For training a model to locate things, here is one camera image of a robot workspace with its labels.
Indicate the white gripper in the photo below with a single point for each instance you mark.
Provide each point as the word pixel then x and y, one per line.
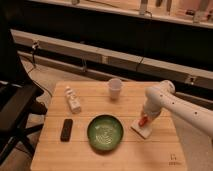
pixel 151 111

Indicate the red pepper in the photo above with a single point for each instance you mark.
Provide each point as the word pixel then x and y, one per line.
pixel 143 121

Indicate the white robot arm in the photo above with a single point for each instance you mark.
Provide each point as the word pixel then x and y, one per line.
pixel 161 96

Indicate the green bowl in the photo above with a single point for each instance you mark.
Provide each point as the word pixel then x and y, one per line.
pixel 105 132

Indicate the white plastic bottle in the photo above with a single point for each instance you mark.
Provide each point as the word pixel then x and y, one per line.
pixel 72 100

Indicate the black rectangular remote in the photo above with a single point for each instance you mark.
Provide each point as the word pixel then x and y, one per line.
pixel 66 130

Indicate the black office chair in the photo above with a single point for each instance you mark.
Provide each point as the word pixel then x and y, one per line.
pixel 18 95

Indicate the grey wall cable duct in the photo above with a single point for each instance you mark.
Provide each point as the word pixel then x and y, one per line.
pixel 175 72

